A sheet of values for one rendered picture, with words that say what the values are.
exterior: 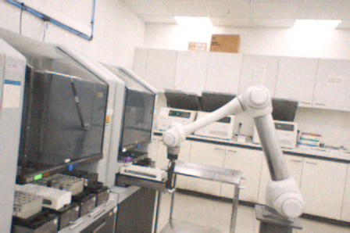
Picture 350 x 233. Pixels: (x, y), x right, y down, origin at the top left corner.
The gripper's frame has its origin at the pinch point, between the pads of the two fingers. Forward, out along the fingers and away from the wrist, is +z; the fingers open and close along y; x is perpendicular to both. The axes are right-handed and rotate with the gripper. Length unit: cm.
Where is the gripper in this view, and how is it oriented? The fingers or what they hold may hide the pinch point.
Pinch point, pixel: (169, 183)
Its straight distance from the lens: 193.8
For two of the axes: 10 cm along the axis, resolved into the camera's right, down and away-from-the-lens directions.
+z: -1.1, 9.9, 0.5
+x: 9.6, 1.2, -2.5
